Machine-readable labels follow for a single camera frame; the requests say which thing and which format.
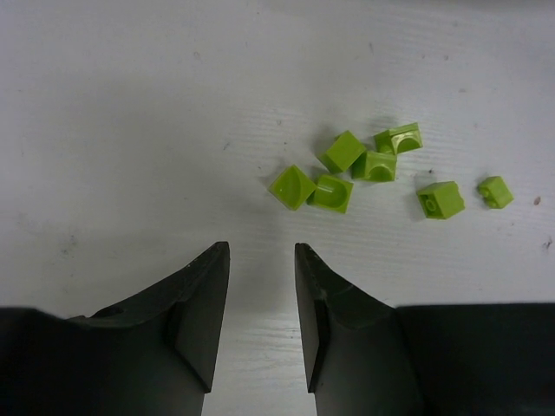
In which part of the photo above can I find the orange lego brick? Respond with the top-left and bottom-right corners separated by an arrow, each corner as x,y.
477,176 -> 514,209

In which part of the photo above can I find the green lego brick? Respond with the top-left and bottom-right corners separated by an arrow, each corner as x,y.
269,165 -> 317,211
416,181 -> 465,219
317,130 -> 366,174
307,174 -> 354,214
351,151 -> 397,183
374,129 -> 395,154
388,122 -> 423,155

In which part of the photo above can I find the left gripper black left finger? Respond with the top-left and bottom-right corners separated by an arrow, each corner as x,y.
70,242 -> 230,415

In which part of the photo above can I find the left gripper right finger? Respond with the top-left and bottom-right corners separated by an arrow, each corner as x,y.
295,244 -> 423,415

